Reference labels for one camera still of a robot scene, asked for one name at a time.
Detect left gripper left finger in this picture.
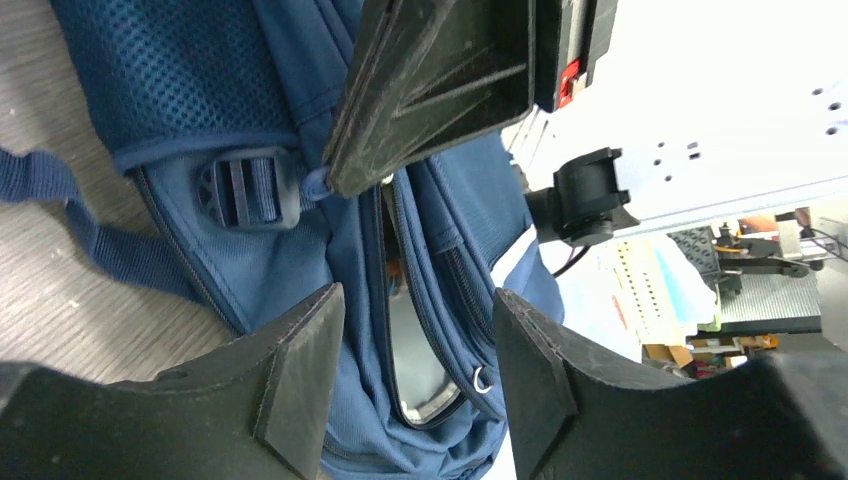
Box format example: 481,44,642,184
1,284,345,479

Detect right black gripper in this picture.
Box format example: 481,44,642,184
324,0,618,197

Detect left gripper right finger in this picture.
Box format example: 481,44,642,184
494,289,847,479

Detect navy blue student backpack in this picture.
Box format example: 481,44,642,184
1,1,563,479

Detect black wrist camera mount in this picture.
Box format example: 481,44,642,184
525,147,640,247

